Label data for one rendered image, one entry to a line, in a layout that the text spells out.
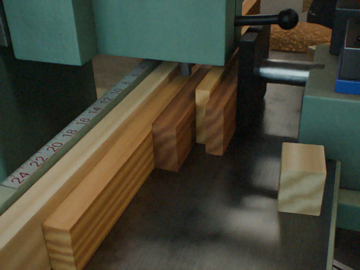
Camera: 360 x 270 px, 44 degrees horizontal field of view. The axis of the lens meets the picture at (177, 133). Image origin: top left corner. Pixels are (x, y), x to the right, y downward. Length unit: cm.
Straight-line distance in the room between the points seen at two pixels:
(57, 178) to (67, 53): 17
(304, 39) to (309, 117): 29
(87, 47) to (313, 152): 24
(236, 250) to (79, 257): 11
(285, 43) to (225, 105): 30
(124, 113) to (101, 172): 7
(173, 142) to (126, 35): 13
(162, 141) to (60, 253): 13
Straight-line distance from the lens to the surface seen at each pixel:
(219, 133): 40
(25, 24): 47
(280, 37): 68
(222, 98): 40
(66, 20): 44
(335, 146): 42
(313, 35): 68
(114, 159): 34
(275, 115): 49
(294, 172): 33
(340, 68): 40
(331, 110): 40
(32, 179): 31
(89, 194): 31
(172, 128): 37
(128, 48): 46
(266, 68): 45
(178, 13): 43
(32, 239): 29
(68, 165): 32
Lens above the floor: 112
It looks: 30 degrees down
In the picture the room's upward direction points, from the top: 2 degrees counter-clockwise
